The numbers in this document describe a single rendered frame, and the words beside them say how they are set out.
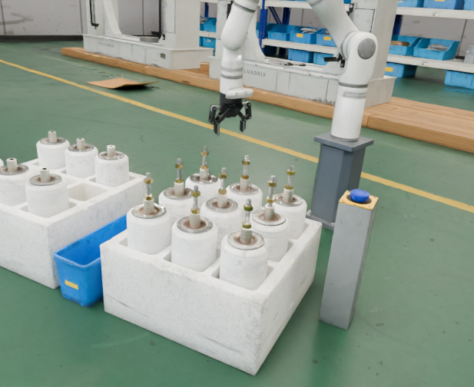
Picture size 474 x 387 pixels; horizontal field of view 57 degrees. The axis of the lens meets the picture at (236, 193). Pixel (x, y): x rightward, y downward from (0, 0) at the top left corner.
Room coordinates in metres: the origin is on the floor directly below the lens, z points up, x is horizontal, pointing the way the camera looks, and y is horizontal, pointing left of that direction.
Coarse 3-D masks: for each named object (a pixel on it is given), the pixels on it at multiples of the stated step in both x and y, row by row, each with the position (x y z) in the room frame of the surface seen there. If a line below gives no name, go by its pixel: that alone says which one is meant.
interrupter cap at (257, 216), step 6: (258, 210) 0.89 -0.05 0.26; (252, 216) 0.86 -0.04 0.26; (258, 216) 0.87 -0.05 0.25; (276, 216) 0.88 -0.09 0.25; (282, 216) 0.88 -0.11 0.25; (258, 222) 0.84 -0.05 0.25; (264, 222) 0.84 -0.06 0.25; (270, 222) 0.84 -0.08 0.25; (276, 222) 0.84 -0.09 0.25; (282, 222) 0.84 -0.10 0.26
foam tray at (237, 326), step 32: (320, 224) 1.00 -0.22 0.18; (128, 256) 0.79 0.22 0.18; (160, 256) 0.79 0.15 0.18; (288, 256) 0.83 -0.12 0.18; (128, 288) 0.79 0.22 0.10; (160, 288) 0.75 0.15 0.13; (192, 288) 0.72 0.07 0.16; (224, 288) 0.69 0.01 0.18; (288, 288) 0.80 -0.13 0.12; (128, 320) 0.79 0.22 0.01; (160, 320) 0.75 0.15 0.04; (192, 320) 0.72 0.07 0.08; (224, 320) 0.69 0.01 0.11; (256, 320) 0.66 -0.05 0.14; (288, 320) 0.83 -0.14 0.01; (224, 352) 0.69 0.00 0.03; (256, 352) 0.66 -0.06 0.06
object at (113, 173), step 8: (96, 160) 1.17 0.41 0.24; (104, 160) 1.16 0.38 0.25; (112, 160) 1.17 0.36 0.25; (120, 160) 1.18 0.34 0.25; (96, 168) 1.18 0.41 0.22; (104, 168) 1.16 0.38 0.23; (112, 168) 1.16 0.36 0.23; (120, 168) 1.17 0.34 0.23; (128, 168) 1.21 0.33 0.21; (96, 176) 1.18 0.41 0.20; (104, 176) 1.16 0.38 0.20; (112, 176) 1.16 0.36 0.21; (120, 176) 1.17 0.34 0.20; (128, 176) 1.21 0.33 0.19; (104, 184) 1.16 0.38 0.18; (112, 184) 1.16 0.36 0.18; (120, 184) 1.17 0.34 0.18
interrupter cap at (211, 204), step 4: (208, 200) 0.93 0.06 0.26; (212, 200) 0.93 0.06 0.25; (216, 200) 0.93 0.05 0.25; (228, 200) 0.94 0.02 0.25; (232, 200) 0.94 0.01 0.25; (208, 204) 0.91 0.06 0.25; (212, 204) 0.91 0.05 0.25; (216, 204) 0.92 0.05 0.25; (228, 204) 0.92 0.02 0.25; (232, 204) 0.92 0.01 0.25; (236, 204) 0.92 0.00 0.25; (208, 208) 0.89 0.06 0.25; (212, 208) 0.89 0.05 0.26; (216, 208) 0.89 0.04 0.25; (220, 208) 0.89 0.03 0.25; (224, 208) 0.90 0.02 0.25; (228, 208) 0.89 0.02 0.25; (232, 208) 0.90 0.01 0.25; (236, 208) 0.90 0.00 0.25; (220, 212) 0.88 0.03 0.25; (224, 212) 0.88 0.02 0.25
